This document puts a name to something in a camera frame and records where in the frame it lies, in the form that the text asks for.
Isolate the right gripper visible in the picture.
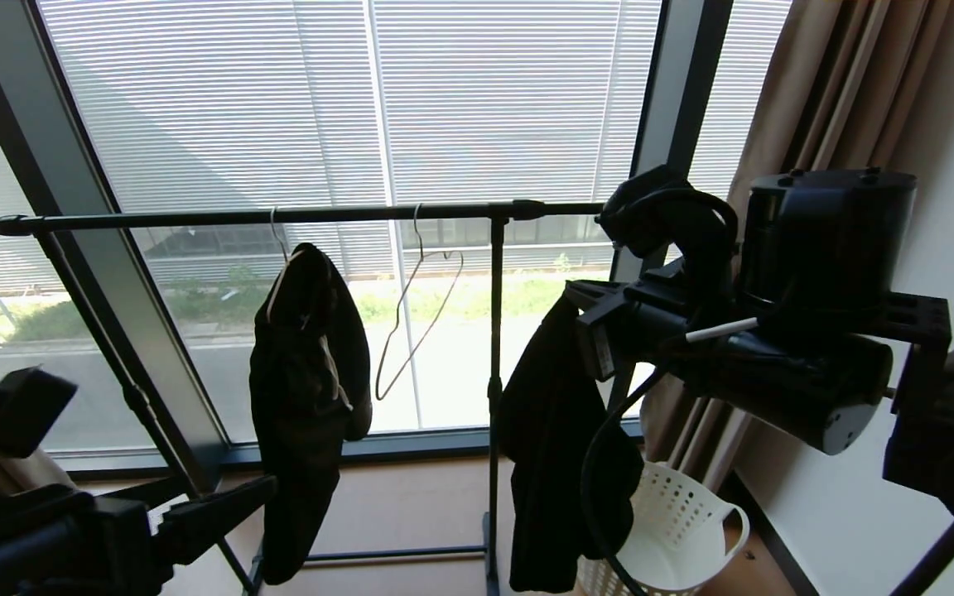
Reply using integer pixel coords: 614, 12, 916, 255
564, 280, 894, 456

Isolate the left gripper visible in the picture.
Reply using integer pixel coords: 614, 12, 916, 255
0, 476, 277, 596

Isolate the black garment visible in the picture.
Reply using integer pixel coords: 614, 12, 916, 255
498, 294, 645, 594
248, 243, 373, 586

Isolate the pink clothes hanger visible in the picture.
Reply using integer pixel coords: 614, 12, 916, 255
373, 204, 465, 402
264, 207, 337, 332

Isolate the white laundry basket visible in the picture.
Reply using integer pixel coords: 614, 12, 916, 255
576, 461, 751, 596

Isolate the black clothes rack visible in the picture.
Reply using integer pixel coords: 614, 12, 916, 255
0, 200, 610, 596

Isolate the window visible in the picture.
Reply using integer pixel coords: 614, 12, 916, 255
0, 0, 793, 474

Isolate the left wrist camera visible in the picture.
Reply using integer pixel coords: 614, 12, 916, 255
0, 368, 79, 489

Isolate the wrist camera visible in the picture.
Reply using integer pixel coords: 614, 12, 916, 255
0, 368, 79, 489
597, 166, 739, 307

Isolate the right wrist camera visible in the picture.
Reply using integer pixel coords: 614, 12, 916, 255
597, 166, 739, 307

